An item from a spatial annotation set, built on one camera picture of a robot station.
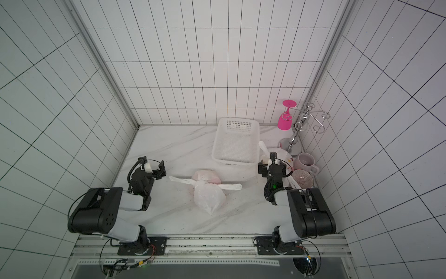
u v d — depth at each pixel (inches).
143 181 27.6
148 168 31.2
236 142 42.4
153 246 28.4
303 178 35.6
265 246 28.4
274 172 27.3
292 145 40.4
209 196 28.7
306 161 37.7
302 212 17.5
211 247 29.2
